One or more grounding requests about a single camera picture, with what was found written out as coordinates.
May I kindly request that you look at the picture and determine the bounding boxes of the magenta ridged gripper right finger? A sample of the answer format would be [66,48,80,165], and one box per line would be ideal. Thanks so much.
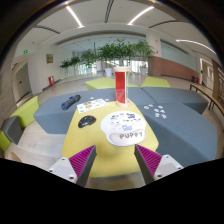
[134,143,184,185]

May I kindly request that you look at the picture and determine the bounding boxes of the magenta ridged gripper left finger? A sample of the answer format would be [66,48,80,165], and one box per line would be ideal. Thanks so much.
[48,144,98,188]

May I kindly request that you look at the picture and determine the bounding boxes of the white puppy mouse pad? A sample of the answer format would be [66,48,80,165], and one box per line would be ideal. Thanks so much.
[100,111,146,147]

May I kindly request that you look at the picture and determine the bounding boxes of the black computer mouse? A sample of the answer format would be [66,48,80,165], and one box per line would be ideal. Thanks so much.
[78,115,96,128]

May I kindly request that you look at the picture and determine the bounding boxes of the yellow round table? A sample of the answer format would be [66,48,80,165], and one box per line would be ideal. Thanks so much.
[62,101,159,178]

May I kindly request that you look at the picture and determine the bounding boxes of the grey right bench seat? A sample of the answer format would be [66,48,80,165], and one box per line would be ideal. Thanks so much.
[128,87,217,167]

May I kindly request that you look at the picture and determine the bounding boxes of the grey bench seat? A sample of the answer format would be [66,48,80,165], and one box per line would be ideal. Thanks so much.
[33,88,115,134]
[128,87,217,167]

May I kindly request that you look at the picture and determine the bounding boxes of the grey left bench seat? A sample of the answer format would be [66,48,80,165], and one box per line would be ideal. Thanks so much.
[33,88,115,134]

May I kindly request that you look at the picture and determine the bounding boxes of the white sticker sheet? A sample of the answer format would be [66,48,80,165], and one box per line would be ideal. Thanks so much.
[77,98,108,113]

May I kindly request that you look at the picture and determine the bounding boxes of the lime green left seat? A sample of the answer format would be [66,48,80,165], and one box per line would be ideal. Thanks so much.
[0,96,39,151]

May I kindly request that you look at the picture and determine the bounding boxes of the lime green seat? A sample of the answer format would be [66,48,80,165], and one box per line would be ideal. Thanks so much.
[142,77,170,88]
[86,78,135,90]
[0,96,39,151]

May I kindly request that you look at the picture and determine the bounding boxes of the lime green far right seat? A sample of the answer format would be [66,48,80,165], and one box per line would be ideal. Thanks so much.
[142,77,170,88]

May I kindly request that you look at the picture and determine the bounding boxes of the dark grey small stool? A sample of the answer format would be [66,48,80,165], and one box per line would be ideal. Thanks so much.
[1,116,23,144]

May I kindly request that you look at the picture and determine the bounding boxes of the wooden bench right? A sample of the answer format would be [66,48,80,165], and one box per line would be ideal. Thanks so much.
[190,83,224,116]

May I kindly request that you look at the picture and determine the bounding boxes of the red fire extinguisher box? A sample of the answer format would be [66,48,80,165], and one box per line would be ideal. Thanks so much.
[48,76,55,86]

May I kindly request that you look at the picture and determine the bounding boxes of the red clear cylinder container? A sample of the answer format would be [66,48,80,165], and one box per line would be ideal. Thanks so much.
[114,66,131,107]

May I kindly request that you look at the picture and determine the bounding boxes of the potted green plant left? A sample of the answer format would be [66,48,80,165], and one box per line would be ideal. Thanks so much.
[60,50,96,74]

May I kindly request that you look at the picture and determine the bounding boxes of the potted green plant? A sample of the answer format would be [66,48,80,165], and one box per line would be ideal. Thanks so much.
[97,39,134,77]
[135,41,154,75]
[60,50,96,74]

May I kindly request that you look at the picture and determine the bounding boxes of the potted green plant right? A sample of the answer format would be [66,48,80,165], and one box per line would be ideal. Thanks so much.
[135,41,154,75]

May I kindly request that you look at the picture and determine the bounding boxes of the potted green plant centre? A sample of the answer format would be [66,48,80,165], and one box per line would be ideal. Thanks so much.
[97,39,134,77]

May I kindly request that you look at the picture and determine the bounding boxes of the framed wall sign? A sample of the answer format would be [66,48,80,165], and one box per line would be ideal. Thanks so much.
[46,54,53,64]

